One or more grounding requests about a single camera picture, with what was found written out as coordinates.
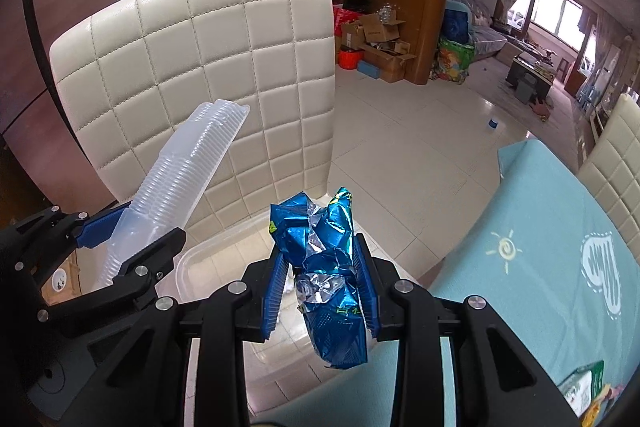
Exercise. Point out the light blue printed tablecloth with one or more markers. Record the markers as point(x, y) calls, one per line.
point(525, 307)

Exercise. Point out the clear plastic storage box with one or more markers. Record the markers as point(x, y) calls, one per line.
point(215, 257)

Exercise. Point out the colourful printed bag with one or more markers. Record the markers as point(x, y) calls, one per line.
point(452, 62)

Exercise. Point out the yellow snack packet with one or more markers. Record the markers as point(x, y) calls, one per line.
point(602, 402)

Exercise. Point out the pink toy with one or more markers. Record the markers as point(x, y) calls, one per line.
point(541, 109)

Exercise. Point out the cream quilted leather chair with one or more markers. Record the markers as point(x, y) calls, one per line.
point(615, 167)
point(190, 57)

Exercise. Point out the grey stool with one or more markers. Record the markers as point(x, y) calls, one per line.
point(526, 88)

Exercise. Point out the coffee table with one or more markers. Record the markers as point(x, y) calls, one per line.
point(530, 67)

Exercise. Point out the orange bucket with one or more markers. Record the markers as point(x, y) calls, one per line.
point(350, 59)

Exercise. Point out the blue snack wrapper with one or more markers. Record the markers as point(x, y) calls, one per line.
point(330, 307)

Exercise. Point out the stack of clear plastic cups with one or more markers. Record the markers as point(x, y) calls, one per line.
point(175, 177)

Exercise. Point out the red bag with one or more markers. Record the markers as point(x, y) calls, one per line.
point(345, 17)

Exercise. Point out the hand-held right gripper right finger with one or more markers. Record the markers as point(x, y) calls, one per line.
point(367, 292)

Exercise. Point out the white standing air conditioner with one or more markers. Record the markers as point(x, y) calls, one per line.
point(612, 74)

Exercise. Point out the wooden partition cabinet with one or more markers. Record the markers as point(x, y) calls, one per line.
point(425, 27)

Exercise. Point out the window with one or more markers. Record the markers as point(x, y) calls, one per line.
point(560, 9)

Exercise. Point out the pile of cardboard boxes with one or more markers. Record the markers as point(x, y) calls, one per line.
point(387, 57)

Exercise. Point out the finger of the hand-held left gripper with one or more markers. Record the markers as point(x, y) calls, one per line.
point(100, 229)
point(145, 259)

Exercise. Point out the grey sofa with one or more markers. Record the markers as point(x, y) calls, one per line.
point(487, 32)

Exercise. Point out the green and white milk carton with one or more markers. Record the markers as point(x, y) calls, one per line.
point(580, 384)

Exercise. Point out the blue cushion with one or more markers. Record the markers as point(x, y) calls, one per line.
point(457, 24)

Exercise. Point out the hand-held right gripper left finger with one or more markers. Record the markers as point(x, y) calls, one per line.
point(272, 302)

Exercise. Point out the blue plastic stools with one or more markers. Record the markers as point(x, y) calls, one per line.
point(589, 96)

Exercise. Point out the brown refrigerator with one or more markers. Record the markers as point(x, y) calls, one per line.
point(65, 32)

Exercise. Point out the small blue box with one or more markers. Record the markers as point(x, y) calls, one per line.
point(370, 69)

